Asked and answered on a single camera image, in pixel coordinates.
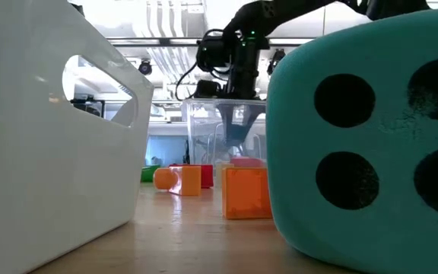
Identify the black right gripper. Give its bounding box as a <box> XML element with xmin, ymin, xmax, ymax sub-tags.
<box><xmin>218</xmin><ymin>41</ymin><xmax>266</xmax><ymax>148</ymax></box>

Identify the clear plastic container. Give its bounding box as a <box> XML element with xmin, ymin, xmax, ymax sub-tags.
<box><xmin>180</xmin><ymin>97</ymin><xmax>268</xmax><ymax>170</ymax></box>

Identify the red two-stud toy brick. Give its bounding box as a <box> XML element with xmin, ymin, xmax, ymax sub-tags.
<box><xmin>168</xmin><ymin>164</ymin><xmax>214</xmax><ymax>190</ymax></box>
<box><xmin>229</xmin><ymin>157</ymin><xmax>268</xmax><ymax>169</ymax></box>

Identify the small pale yellow toy brick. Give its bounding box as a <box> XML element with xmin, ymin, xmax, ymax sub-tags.
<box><xmin>214</xmin><ymin>162</ymin><xmax>236</xmax><ymax>179</ymax></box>

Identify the green two-stud toy brick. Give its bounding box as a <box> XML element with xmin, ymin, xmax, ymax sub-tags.
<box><xmin>141</xmin><ymin>164</ymin><xmax>161</xmax><ymax>183</ymax></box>

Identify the teal foam die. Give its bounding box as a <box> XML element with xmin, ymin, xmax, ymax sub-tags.
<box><xmin>265</xmin><ymin>7</ymin><xmax>438</xmax><ymax>274</ymax></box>

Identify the black ceiling spotlight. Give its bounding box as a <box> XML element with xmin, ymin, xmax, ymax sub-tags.
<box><xmin>266</xmin><ymin>48</ymin><xmax>287</xmax><ymax>76</ymax></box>
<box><xmin>138</xmin><ymin>59</ymin><xmax>154</xmax><ymax>77</ymax></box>

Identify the orange long toy block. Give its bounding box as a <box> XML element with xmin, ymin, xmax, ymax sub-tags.
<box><xmin>221</xmin><ymin>167</ymin><xmax>274</xmax><ymax>221</ymax></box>

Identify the orange wedge toy block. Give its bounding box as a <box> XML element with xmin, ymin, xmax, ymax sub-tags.
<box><xmin>153</xmin><ymin>166</ymin><xmax>202</xmax><ymax>197</ymax></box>

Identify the black background monitor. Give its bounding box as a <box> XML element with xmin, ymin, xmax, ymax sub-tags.
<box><xmin>69</xmin><ymin>97</ymin><xmax>106</xmax><ymax>119</ymax></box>

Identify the white plastic bin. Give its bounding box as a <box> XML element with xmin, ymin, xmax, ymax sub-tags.
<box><xmin>0</xmin><ymin>0</ymin><xmax>155</xmax><ymax>274</ymax></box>

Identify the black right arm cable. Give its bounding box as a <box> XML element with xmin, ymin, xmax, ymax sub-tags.
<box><xmin>174</xmin><ymin>60</ymin><xmax>208</xmax><ymax>102</ymax></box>

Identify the black ceiling light rail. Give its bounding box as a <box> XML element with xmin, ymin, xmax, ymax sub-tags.
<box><xmin>106</xmin><ymin>37</ymin><xmax>315</xmax><ymax>48</ymax></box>

